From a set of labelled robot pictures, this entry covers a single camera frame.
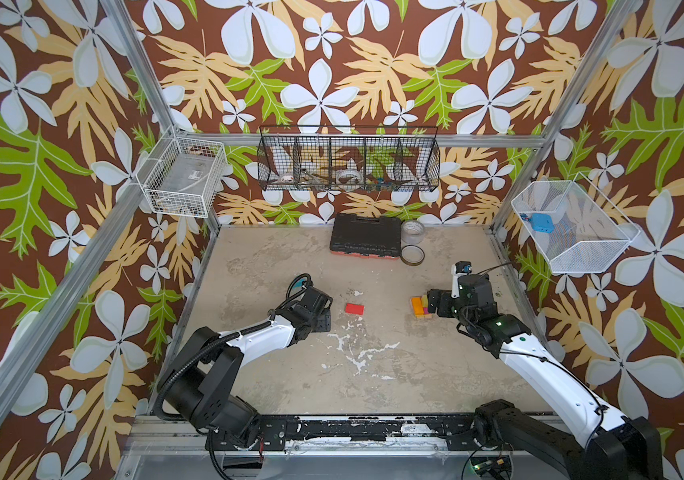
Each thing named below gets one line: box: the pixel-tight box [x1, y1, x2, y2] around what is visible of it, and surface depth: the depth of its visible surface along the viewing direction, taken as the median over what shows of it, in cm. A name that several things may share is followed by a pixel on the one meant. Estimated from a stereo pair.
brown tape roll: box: [400, 244, 426, 267], surface depth 113 cm
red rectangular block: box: [345, 303, 365, 316], surface depth 100 cm
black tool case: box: [329, 213, 402, 260], surface depth 114 cm
